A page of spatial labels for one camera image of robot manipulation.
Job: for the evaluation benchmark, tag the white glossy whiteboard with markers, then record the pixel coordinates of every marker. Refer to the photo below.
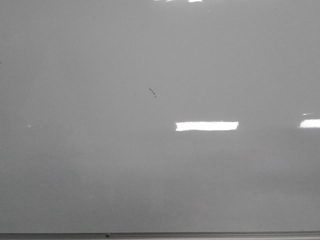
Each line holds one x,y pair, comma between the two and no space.
159,116

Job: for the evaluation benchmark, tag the grey aluminium whiteboard frame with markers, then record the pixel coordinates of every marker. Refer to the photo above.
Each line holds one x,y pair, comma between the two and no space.
250,235

